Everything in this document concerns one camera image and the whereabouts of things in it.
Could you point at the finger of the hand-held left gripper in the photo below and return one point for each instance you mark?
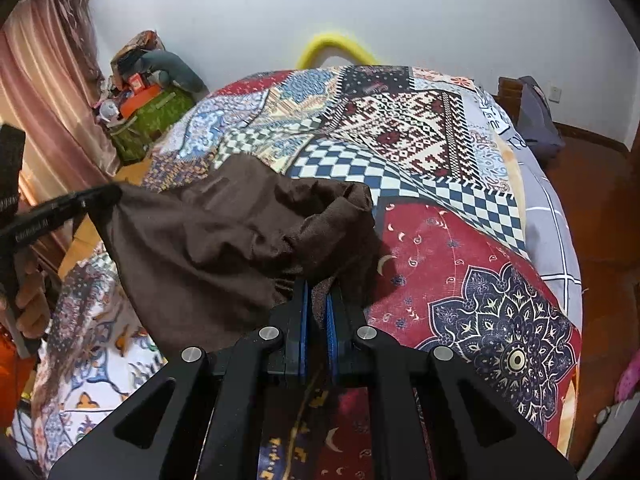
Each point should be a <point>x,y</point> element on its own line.
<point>55,215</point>

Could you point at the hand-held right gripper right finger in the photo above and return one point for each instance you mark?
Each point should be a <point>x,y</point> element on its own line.
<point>332,330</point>

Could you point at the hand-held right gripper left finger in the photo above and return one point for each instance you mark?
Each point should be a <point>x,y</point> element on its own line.
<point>301,325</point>

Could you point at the brown shirt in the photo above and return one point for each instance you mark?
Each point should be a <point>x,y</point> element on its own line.
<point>225,240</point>

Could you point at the person's left hand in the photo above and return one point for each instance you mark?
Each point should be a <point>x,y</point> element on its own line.
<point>32,305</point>

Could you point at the pink curtain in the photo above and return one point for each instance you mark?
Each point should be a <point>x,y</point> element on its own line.
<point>55,85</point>

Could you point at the white plastic bottle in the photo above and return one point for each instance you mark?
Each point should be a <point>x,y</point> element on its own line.
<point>109,111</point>

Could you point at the green fabric bag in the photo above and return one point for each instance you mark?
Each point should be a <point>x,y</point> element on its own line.
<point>150,120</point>

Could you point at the orange box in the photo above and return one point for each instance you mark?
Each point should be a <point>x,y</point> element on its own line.
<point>140,97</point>

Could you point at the patchwork printed blanket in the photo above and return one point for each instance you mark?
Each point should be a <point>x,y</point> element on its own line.
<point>450,240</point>

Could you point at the orange garment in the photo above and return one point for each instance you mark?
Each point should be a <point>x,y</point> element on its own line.
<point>12,375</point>

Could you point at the patterned fabric bag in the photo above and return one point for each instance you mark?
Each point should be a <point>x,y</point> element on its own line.
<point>132,47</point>

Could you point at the grey checked bed sheet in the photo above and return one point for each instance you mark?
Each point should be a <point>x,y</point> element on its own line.
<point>545,210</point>

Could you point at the yellow foam tube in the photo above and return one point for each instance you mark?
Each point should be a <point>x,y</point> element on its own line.
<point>330,45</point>

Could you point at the wooden chair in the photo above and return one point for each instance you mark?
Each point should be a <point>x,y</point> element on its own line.
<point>507,95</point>

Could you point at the grey backpack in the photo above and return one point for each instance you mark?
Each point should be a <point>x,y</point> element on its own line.
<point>542,120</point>

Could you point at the pink slipper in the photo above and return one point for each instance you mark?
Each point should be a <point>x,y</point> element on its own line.
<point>627,382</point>

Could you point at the white wall socket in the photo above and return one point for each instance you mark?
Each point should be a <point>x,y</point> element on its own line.
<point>555,94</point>

